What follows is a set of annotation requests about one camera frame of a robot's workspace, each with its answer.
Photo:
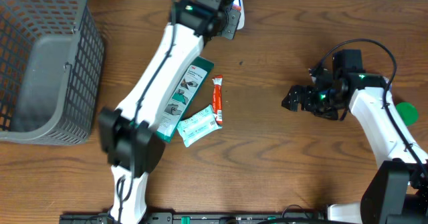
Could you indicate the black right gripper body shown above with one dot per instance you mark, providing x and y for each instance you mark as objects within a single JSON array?
[{"x": 322, "y": 102}]

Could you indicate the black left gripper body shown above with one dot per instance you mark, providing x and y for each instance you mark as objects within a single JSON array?
[{"x": 229, "y": 30}]

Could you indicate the green lid white jar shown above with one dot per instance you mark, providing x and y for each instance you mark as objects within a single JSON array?
[{"x": 407, "y": 112}]

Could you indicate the red stick sachet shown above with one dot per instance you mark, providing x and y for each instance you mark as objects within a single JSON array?
[{"x": 217, "y": 100}]

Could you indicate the green white 3M box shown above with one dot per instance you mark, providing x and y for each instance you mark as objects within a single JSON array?
[{"x": 183, "y": 94}]

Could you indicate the teal white wipes packet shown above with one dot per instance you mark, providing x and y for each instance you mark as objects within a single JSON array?
[{"x": 198, "y": 126}]

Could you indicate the orange white small packet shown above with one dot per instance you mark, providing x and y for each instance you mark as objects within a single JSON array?
[{"x": 236, "y": 6}]

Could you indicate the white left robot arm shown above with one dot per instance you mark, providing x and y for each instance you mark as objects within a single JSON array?
[{"x": 128, "y": 133}]

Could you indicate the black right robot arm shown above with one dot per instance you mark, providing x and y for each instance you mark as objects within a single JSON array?
[{"x": 398, "y": 191}]

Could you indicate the white barcode scanner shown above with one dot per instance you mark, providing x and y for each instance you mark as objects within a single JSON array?
[{"x": 241, "y": 21}]

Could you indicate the grey plastic mesh basket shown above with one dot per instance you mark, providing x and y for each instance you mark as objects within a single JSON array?
[{"x": 51, "y": 63}]

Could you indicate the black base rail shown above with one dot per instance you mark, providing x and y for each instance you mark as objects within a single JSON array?
[{"x": 194, "y": 218}]

